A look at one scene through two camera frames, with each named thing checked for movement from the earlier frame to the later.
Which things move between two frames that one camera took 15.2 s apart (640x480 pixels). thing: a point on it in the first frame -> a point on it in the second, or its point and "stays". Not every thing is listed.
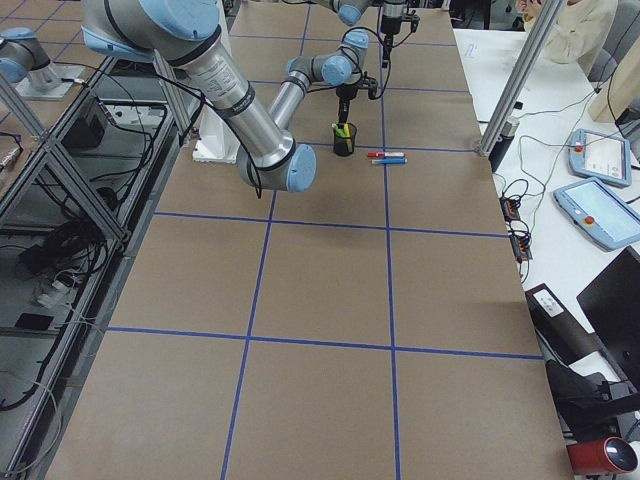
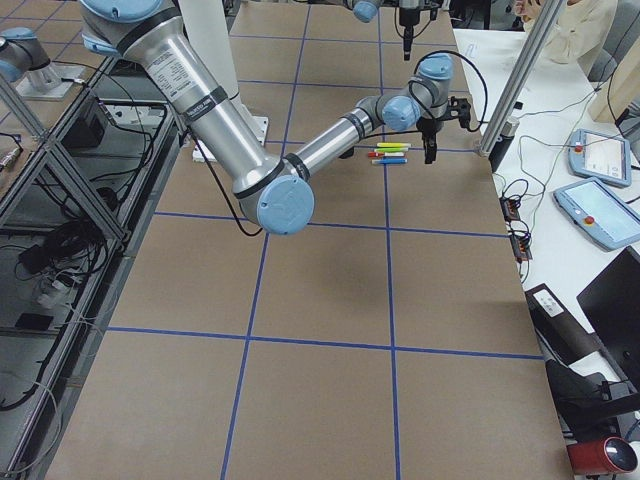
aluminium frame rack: (71, 199) stays
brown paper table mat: (375, 323) stays
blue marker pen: (399, 160) stays
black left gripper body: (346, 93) -> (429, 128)
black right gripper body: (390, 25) -> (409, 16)
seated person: (576, 28) stays
